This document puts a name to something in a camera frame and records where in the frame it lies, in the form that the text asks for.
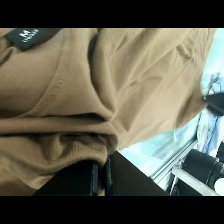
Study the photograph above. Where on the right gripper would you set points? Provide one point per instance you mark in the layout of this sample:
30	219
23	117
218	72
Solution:
215	102

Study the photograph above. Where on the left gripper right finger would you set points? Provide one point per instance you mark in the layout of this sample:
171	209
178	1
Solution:
133	181

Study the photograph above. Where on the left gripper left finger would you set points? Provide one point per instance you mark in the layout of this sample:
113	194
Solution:
71	181

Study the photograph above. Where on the brown T-shirt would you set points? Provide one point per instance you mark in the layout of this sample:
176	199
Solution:
66	100

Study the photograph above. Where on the silver frame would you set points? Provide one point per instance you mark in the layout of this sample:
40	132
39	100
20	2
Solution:
180	166

